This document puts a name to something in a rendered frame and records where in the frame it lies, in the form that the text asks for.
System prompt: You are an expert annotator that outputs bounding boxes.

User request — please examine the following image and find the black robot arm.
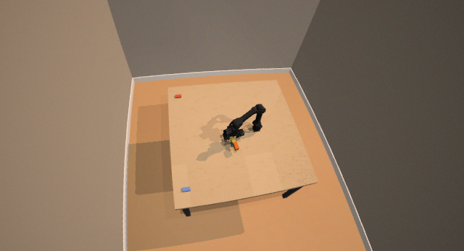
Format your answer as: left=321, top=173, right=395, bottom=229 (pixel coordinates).
left=223, top=104, right=266, bottom=136

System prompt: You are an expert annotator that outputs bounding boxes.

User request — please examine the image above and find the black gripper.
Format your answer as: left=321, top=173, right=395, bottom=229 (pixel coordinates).
left=223, top=129, right=244, bottom=140

